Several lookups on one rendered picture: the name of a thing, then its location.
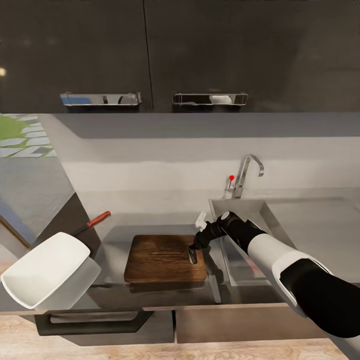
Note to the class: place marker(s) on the drop in sink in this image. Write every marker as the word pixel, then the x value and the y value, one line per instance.
pixel 325 228

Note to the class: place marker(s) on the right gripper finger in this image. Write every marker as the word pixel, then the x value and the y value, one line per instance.
pixel 196 246

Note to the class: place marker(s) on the cabinet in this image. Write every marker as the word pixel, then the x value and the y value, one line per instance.
pixel 179 56

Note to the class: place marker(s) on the bowl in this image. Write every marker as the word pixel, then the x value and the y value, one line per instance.
pixel 45 269

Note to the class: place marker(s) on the cutting board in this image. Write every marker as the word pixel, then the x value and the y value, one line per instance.
pixel 164 258

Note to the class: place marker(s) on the parer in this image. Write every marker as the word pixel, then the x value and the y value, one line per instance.
pixel 92 222

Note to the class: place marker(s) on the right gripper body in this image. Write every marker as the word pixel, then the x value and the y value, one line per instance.
pixel 206 236

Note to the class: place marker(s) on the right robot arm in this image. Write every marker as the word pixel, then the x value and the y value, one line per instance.
pixel 305 284

